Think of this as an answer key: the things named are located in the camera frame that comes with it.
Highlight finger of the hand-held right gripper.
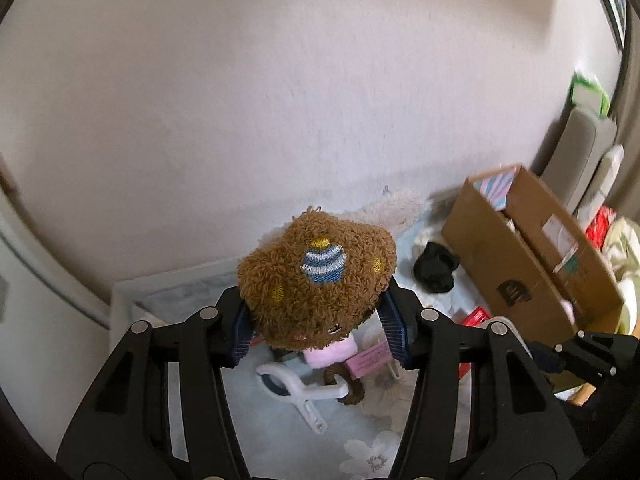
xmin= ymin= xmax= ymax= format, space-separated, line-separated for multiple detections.
xmin=529 ymin=329 xmax=640 ymax=386

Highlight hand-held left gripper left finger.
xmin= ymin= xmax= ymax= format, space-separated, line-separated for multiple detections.
xmin=56 ymin=287 xmax=261 ymax=480

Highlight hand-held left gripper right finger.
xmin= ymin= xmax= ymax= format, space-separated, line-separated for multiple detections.
xmin=377 ymin=277 xmax=586 ymax=480

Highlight brown scrunchie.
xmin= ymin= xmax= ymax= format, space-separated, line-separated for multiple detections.
xmin=322 ymin=366 xmax=366 ymax=406

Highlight brown plush toy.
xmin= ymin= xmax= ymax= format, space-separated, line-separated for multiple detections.
xmin=236 ymin=205 xmax=398 ymax=368

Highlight cardboard box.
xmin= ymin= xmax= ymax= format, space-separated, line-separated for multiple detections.
xmin=441 ymin=164 xmax=626 ymax=343

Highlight white desktop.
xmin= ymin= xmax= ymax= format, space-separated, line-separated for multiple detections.
xmin=110 ymin=259 xmax=241 ymax=331

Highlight pink paper box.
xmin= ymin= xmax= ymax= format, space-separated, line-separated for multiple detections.
xmin=347 ymin=340 xmax=396 ymax=380

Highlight black cloth bundle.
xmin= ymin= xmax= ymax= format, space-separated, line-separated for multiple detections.
xmin=413 ymin=241 xmax=461 ymax=294

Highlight red packet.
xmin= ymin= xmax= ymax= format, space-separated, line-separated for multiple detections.
xmin=459 ymin=306 xmax=492 ymax=330

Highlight white plastic clip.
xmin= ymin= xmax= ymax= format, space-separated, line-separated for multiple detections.
xmin=256 ymin=362 xmax=349 ymax=434

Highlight light blue floral blanket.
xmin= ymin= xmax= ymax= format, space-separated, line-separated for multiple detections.
xmin=132 ymin=195 xmax=501 ymax=480

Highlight white fluffy cloth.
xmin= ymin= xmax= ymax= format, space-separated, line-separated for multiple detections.
xmin=357 ymin=187 xmax=423 ymax=236

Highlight pale green cloth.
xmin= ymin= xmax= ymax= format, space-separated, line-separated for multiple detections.
xmin=600 ymin=217 xmax=640 ymax=336

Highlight red plastic bag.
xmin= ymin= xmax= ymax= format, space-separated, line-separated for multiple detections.
xmin=585 ymin=206 xmax=620 ymax=257

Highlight pastel striped packet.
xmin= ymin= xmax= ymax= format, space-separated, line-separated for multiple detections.
xmin=472 ymin=166 xmax=519 ymax=212

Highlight white pillow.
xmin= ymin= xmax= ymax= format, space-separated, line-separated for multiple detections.
xmin=577 ymin=145 xmax=626 ymax=223

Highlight grey cushion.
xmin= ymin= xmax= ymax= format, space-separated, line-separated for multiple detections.
xmin=542 ymin=107 xmax=618 ymax=211

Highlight green packet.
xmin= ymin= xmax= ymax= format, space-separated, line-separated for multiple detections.
xmin=570 ymin=72 xmax=612 ymax=116

